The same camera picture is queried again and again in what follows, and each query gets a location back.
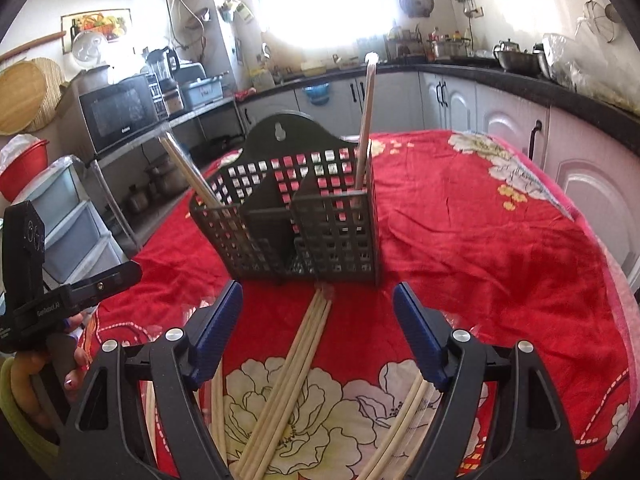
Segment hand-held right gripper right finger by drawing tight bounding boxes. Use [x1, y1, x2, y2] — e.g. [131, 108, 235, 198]
[392, 282, 583, 480]

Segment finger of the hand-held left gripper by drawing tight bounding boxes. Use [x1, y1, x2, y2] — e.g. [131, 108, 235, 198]
[61, 259, 144, 314]

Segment water heater hoses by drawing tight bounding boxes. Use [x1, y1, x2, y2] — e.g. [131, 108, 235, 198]
[162, 0, 206, 51]

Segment steel kettle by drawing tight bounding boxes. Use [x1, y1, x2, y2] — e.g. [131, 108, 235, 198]
[492, 37, 523, 58]

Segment plastic drawer unit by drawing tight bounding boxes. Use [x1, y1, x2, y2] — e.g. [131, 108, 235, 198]
[30, 157, 128, 286]

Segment red plastic basin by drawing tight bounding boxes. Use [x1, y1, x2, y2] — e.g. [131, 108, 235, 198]
[0, 139, 51, 201]

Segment small white fan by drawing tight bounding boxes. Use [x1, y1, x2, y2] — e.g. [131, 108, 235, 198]
[71, 30, 108, 68]

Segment metal shelf rack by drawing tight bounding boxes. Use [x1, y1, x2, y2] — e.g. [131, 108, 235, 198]
[85, 97, 246, 256]

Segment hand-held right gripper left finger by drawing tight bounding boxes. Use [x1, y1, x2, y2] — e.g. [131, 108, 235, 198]
[50, 280, 244, 480]

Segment person's left forearm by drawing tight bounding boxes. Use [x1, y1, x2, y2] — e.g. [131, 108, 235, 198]
[0, 359, 62, 461]

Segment small dark pot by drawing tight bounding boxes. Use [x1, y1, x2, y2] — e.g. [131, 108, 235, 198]
[125, 185, 148, 213]

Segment red floral blanket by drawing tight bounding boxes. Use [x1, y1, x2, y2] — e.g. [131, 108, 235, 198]
[85, 130, 640, 480]

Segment black blender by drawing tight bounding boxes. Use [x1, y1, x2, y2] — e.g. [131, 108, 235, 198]
[146, 47, 183, 116]

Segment round woven tray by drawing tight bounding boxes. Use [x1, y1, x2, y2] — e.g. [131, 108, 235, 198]
[30, 57, 67, 133]

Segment black microwave oven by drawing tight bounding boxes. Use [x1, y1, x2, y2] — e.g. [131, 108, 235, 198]
[79, 74, 168, 153]

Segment grey wall fan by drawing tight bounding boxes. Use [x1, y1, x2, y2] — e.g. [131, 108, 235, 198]
[399, 0, 434, 18]

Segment person's left hand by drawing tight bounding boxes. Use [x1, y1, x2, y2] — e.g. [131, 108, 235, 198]
[12, 314, 92, 428]

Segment grey-blue plastic bin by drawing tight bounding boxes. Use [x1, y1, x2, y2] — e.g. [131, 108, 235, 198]
[180, 77, 223, 108]

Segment hanging wire strainer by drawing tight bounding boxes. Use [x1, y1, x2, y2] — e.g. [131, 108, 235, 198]
[575, 0, 626, 43]

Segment fruit wall picture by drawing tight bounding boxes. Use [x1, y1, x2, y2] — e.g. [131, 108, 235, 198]
[61, 9, 132, 56]

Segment steel cooking pot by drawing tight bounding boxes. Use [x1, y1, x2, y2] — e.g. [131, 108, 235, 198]
[431, 37, 473, 58]

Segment dark grey utensil basket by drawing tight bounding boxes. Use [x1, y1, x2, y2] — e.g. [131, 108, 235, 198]
[189, 112, 382, 286]

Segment steel basin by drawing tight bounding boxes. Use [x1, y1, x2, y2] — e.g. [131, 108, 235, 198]
[497, 50, 543, 73]

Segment long wooden rolling pin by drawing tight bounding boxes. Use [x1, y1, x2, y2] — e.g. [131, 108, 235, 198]
[0, 31, 67, 63]

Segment round wooden board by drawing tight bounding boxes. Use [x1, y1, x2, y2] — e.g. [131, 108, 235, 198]
[0, 60, 48, 136]

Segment clear plastic bag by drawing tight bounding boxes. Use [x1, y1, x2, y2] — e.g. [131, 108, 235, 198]
[542, 32, 640, 111]

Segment blue plastic bag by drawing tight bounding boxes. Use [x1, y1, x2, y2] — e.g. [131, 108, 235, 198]
[302, 82, 333, 106]

